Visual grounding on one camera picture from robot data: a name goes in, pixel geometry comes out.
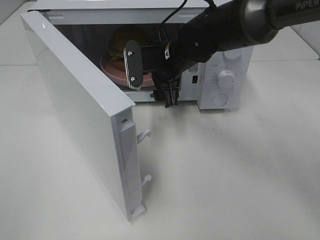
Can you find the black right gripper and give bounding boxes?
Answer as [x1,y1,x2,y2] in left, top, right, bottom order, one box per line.
[123,14,218,108]

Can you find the pink round plate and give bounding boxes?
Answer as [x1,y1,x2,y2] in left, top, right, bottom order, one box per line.
[100,53,154,88]

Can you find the burger with lettuce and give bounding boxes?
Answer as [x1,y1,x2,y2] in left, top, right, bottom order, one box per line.
[107,24,149,71]

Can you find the white microwave door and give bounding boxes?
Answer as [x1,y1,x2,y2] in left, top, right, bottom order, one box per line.
[21,11,152,221]

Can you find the round white door button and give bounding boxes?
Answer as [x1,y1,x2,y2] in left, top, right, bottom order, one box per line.
[212,93,228,106]

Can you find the white timer knob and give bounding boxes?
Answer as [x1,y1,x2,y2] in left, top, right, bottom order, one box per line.
[217,70,236,89]

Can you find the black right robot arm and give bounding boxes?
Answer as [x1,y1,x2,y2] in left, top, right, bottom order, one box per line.
[123,0,320,107]

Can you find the white warning label sticker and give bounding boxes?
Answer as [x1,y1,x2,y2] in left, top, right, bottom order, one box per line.
[188,63,199,74]

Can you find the upper white power knob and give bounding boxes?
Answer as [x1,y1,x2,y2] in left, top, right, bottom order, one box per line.
[223,49,242,60]

